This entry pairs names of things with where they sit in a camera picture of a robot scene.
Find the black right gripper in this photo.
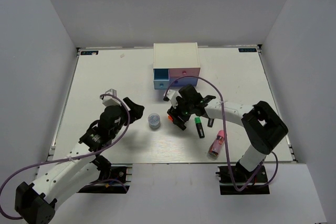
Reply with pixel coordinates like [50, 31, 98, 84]
[168, 95, 195, 126]

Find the green highlighter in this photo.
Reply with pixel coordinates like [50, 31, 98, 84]
[194, 117, 205, 138]

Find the light blue drawer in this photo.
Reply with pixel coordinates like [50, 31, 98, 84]
[153, 69, 170, 90]

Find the pink highlighter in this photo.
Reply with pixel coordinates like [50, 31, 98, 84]
[207, 119, 214, 127]

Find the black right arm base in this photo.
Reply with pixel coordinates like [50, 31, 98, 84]
[215, 165, 271, 196]

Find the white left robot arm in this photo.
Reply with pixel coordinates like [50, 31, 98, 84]
[15, 94, 144, 223]

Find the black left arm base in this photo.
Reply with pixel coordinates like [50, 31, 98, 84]
[78, 164, 132, 194]

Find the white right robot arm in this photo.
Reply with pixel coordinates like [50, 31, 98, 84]
[164, 84, 288, 182]

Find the dark blue drawer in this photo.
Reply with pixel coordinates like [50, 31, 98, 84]
[170, 77, 198, 87]

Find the pink capped clear tube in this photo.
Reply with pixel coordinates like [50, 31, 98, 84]
[208, 130, 226, 159]

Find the pink drawer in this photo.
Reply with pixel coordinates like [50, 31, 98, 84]
[169, 67, 201, 78]

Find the white drawer cabinet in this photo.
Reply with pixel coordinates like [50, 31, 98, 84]
[153, 42, 201, 80]

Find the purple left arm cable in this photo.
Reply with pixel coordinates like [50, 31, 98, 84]
[0, 93, 132, 220]

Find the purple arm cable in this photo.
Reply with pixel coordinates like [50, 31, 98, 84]
[165, 76, 279, 192]
[0, 93, 132, 220]

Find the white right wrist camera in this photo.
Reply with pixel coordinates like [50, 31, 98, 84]
[163, 90, 180, 108]

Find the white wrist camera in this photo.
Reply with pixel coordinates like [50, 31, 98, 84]
[163, 90, 180, 108]
[100, 89, 120, 107]

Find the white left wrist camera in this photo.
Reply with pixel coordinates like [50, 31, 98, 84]
[100, 89, 120, 107]

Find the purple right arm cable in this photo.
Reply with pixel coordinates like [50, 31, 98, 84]
[165, 76, 279, 192]

